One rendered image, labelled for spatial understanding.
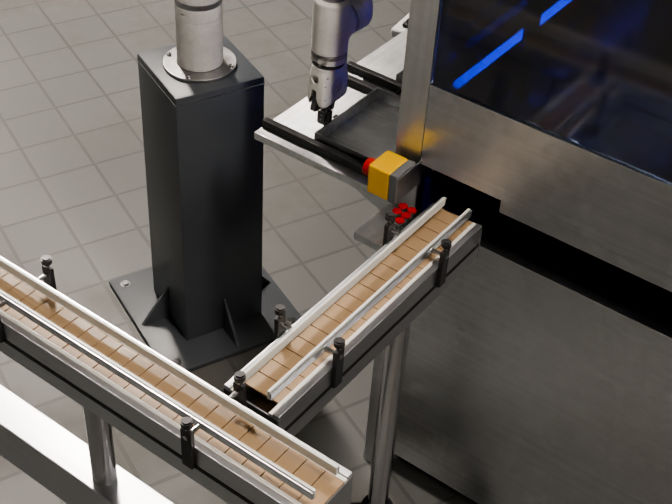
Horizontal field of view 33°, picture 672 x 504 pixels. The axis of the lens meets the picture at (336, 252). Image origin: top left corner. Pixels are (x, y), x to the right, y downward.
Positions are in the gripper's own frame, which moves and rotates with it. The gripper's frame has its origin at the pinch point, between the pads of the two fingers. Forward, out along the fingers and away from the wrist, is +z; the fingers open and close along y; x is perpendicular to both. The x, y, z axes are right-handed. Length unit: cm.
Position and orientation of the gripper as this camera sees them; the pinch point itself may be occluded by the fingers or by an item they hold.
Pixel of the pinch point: (324, 116)
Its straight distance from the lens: 272.1
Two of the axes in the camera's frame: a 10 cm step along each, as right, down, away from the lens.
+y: 5.9, -5.0, 6.3
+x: -8.0, -4.3, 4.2
